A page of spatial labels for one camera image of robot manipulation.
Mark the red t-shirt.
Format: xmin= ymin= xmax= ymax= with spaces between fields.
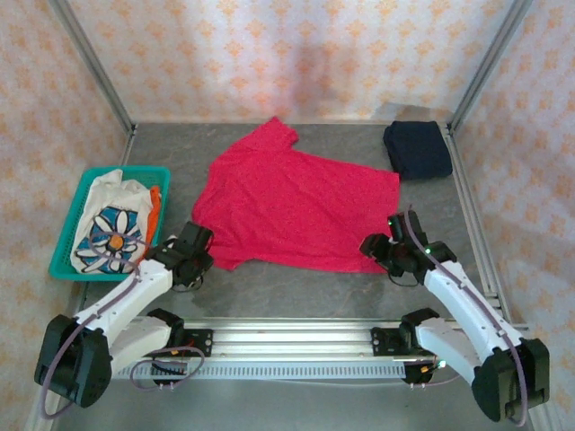
xmin=191 ymin=116 xmax=402 ymax=275

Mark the navy t-shirt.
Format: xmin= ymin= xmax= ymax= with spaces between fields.
xmin=382 ymin=119 xmax=453 ymax=181

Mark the orange t-shirt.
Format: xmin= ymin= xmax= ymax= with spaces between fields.
xmin=145 ymin=185 xmax=163 ymax=243

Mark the teal plastic basket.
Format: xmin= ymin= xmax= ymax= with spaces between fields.
xmin=48 ymin=165 xmax=173 ymax=283

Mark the white flower print t-shirt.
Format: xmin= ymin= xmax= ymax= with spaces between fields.
xmin=73 ymin=169 xmax=156 ymax=275

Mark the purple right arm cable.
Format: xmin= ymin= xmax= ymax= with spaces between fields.
xmin=403 ymin=208 xmax=529 ymax=427

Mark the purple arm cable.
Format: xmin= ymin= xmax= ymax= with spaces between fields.
xmin=403 ymin=208 xmax=529 ymax=427
xmin=39 ymin=231 xmax=206 ymax=421

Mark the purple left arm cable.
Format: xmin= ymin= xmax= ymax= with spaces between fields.
xmin=39 ymin=231 xmax=206 ymax=421

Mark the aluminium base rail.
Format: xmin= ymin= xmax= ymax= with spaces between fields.
xmin=47 ymin=316 xmax=531 ymax=360

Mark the grey slotted cable duct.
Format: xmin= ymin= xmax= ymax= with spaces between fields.
xmin=111 ymin=364 xmax=408 ymax=381

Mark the aluminium frame post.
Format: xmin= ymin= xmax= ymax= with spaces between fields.
xmin=448 ymin=0 xmax=534 ymax=131
xmin=49 ymin=0 xmax=136 ymax=131

